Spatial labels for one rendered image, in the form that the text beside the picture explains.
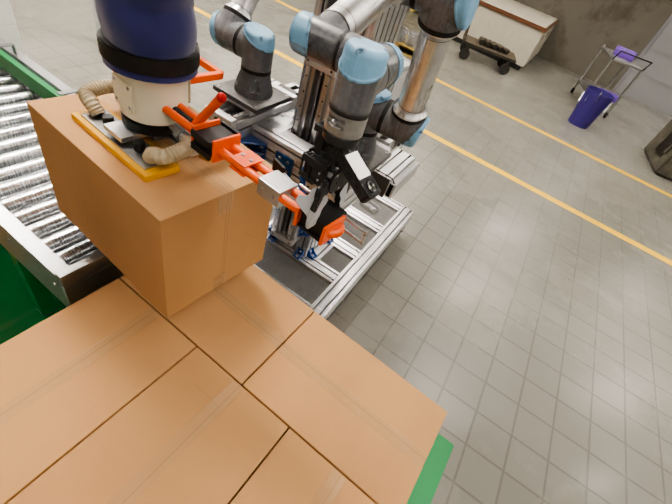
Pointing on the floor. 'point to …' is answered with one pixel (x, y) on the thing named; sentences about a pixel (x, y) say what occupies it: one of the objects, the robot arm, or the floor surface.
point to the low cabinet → (511, 28)
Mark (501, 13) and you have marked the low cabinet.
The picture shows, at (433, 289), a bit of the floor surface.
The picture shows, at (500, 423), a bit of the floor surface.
